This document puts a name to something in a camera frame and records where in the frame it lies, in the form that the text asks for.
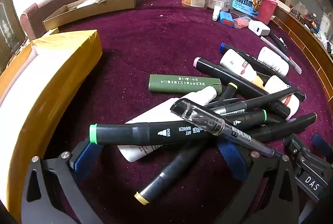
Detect pink-capped black marker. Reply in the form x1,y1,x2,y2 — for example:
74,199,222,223
193,57,291,119

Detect yellow-capped black marker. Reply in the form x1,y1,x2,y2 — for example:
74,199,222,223
134,144,200,205

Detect white bottle orange cap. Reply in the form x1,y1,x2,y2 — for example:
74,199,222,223
220,49,263,88

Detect clear-capped black pen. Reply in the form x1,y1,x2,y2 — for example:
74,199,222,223
170,98,283,157

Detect green-capped black art marker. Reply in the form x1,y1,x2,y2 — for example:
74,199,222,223
88,109,268,146

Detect white tube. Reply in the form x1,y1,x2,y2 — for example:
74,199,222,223
118,86,217,163

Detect green lighter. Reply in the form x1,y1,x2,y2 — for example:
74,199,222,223
148,74,222,95

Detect black brush pen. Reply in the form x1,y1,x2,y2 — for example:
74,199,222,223
206,86,299,115

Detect blue-capped black marker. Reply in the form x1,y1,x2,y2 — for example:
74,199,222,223
220,43,290,85

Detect white pill bottle lying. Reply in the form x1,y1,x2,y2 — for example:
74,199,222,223
257,47,290,76

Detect white tray with yellow tape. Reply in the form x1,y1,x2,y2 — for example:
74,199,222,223
1,30,102,221

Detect white charger block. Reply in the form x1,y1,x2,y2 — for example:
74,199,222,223
248,20,270,36

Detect pink cylinder container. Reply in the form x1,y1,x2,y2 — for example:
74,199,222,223
257,0,278,25

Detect blue stamp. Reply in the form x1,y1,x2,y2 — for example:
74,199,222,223
219,11,234,27

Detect brown armchair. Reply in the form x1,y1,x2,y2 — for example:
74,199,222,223
20,0,78,40

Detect long cardboard box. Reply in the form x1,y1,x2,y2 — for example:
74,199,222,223
43,0,135,31

